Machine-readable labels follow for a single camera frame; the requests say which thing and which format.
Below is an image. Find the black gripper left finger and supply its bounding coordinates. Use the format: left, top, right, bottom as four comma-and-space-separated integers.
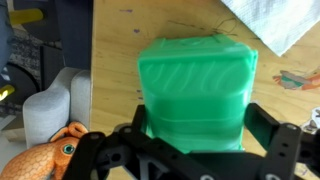
62, 104, 183, 180

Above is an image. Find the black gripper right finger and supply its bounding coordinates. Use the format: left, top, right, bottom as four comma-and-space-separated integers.
244, 102, 320, 180

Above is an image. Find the green storage box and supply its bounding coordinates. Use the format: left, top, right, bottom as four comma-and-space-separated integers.
137, 33, 259, 155

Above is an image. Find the grey white sticker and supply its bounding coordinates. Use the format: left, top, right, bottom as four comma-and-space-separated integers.
300, 106, 320, 134

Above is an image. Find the orange octopus plush toy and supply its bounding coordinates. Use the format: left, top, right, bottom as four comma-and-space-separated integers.
0, 121, 89, 180

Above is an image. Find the colourful sticker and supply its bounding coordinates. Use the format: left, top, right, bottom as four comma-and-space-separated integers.
272, 68, 320, 92

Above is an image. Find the wooden table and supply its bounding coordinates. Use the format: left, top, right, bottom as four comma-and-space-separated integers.
89, 0, 320, 180

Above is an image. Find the white paper towel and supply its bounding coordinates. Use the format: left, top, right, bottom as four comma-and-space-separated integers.
219, 0, 320, 58

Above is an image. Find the yellow plastic object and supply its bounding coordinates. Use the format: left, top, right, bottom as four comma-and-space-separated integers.
9, 8, 45, 26

